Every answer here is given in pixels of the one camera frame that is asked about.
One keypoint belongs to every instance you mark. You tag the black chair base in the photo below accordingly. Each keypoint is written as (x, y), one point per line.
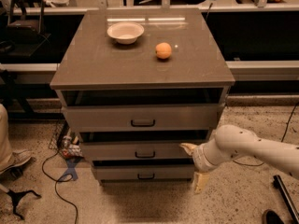
(16, 196)

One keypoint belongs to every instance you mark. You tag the person leg beige trousers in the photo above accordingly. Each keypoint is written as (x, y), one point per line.
(6, 153)

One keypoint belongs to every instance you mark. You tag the grey bottom drawer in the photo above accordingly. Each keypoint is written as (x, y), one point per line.
(155, 172)

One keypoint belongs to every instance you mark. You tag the black shoe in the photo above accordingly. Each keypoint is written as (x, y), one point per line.
(271, 217)

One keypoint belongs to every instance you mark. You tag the black chair background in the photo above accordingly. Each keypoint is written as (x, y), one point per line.
(24, 33)

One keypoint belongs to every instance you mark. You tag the wire basket with bottles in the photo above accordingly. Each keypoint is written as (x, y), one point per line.
(65, 142)

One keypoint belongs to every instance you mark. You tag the grey sneaker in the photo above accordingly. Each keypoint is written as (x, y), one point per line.
(16, 159)

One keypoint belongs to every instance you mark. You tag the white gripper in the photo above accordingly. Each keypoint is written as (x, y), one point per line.
(199, 160)

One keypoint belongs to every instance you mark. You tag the grey top drawer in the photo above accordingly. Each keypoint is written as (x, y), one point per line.
(124, 118)

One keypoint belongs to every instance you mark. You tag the white bowl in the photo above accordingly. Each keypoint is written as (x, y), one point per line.
(126, 32)

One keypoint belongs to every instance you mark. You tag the orange fruit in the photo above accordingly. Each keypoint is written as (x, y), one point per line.
(163, 51)

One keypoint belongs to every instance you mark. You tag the grey drawer cabinet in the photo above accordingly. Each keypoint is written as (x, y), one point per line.
(98, 71)

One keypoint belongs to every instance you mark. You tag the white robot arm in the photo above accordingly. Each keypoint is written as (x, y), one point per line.
(230, 143)

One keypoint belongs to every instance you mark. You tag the grey drawer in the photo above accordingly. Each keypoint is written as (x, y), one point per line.
(117, 151)
(155, 172)
(124, 118)

